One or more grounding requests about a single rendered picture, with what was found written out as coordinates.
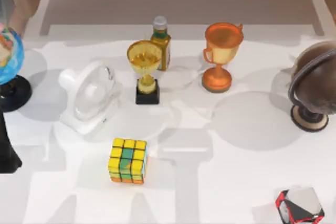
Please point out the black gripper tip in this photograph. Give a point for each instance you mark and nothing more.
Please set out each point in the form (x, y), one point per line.
(6, 153)

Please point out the brown globe on stand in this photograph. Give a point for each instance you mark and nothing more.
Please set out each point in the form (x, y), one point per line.
(319, 77)

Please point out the yellow and green puzzle cube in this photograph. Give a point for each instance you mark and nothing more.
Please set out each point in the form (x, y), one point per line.
(128, 159)

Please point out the black red and silver polyhedron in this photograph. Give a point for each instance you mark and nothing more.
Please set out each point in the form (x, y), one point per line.
(299, 205)

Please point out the white desk fan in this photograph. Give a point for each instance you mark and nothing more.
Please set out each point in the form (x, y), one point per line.
(90, 98)

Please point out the yellow bottle with grey cap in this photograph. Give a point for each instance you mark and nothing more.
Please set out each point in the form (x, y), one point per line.
(163, 43)

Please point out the blue globe on black base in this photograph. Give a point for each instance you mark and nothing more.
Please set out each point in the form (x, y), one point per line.
(8, 58)

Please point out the gold trophy with black base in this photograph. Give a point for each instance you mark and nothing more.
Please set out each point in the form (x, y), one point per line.
(145, 61)

